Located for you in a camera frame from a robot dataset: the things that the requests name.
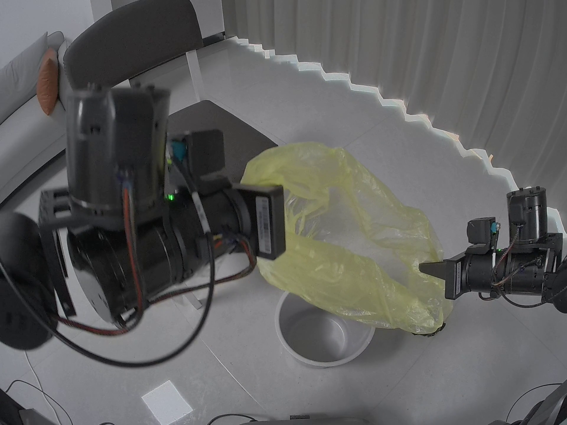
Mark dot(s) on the pale beige curtain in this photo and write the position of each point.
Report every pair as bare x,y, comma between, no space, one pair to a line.
398,38

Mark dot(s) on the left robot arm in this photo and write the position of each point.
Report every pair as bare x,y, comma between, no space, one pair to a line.
110,148

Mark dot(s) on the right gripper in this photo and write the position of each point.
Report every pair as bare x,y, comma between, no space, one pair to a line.
480,275

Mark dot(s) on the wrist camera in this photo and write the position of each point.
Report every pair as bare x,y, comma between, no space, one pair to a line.
480,230
203,153

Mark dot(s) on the grey cushion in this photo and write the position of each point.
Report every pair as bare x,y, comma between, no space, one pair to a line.
20,78

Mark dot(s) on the yellow plastic bag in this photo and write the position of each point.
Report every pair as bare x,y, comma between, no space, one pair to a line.
354,246

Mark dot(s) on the grey sofa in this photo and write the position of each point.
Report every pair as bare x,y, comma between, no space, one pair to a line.
26,148

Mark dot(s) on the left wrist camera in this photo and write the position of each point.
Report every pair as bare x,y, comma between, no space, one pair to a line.
203,153

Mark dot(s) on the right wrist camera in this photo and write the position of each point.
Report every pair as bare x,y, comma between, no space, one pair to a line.
480,230

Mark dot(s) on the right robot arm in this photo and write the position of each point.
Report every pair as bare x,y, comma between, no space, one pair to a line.
527,215

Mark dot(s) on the dark grey white-legged chair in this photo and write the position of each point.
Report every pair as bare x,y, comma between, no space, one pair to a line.
133,38

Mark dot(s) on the white trash bin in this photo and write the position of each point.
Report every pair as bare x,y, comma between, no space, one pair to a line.
328,339

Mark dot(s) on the orange cushion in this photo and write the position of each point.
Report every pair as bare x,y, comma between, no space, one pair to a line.
48,82

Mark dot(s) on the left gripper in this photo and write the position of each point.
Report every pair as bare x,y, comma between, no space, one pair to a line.
265,219

